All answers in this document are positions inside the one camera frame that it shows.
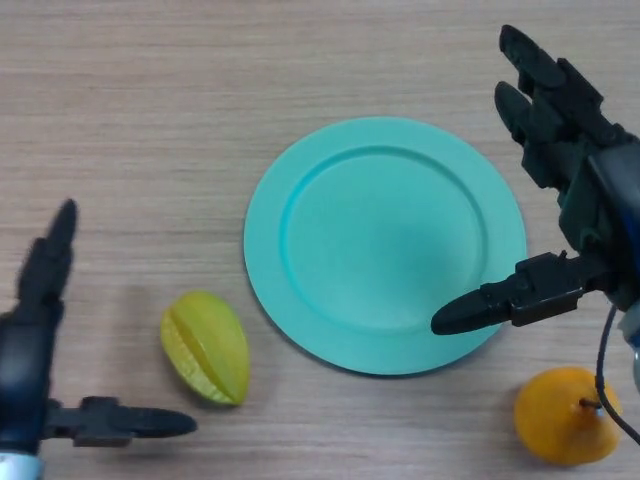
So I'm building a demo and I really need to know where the green round plate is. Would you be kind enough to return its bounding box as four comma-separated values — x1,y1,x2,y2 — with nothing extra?
243,116,528,376

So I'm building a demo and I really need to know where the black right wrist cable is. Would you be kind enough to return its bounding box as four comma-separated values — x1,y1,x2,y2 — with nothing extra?
595,304,640,446

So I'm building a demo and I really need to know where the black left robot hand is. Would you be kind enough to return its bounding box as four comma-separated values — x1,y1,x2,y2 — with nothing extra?
0,198,198,457

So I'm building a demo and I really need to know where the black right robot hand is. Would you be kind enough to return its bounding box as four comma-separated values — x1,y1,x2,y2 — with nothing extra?
430,24,640,336

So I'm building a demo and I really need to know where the yellow starfruit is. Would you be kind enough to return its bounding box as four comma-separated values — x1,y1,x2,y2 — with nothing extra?
159,291,250,407

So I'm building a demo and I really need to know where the orange pear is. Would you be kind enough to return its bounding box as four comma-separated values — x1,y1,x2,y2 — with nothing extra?
513,366,624,467

